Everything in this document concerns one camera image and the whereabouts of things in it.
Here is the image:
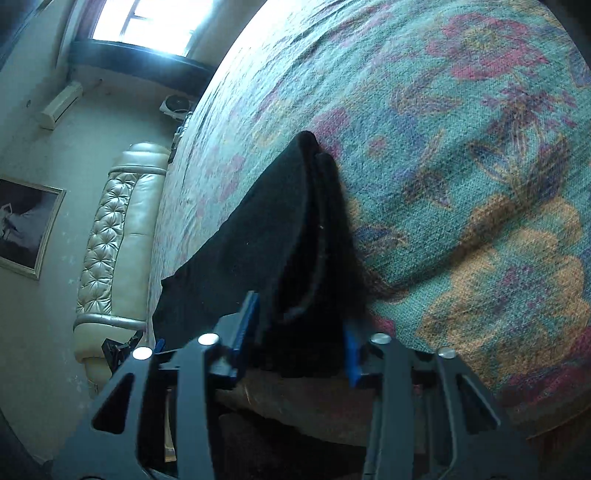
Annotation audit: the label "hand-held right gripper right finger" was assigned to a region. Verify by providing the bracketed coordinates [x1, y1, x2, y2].
[342, 322, 541, 480]

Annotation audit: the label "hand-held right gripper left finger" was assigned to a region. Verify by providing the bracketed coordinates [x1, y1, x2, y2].
[51, 291, 260, 480]

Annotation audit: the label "black pants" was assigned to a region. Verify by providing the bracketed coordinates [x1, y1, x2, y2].
[152, 130, 376, 380]

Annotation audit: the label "cream tufted leather headboard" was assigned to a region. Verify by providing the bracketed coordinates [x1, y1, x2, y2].
[73, 142, 171, 398]

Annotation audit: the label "small dark object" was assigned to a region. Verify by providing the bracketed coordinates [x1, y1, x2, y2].
[169, 121, 188, 162]

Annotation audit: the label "floral teal blanket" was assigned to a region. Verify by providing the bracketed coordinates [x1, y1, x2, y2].
[148, 0, 591, 444]

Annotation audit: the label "small white fan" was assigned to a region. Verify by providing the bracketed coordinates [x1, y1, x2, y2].
[160, 94, 194, 122]

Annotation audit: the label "dark window sill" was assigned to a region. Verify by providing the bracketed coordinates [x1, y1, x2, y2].
[69, 40, 218, 85]

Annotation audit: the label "bright window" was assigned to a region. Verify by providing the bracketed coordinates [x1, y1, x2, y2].
[90, 0, 218, 59]

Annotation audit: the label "framed wall picture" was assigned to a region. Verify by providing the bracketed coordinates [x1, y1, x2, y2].
[0, 176, 66, 281]

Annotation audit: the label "white wall air conditioner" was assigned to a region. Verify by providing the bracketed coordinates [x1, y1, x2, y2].
[39, 82, 84, 129]

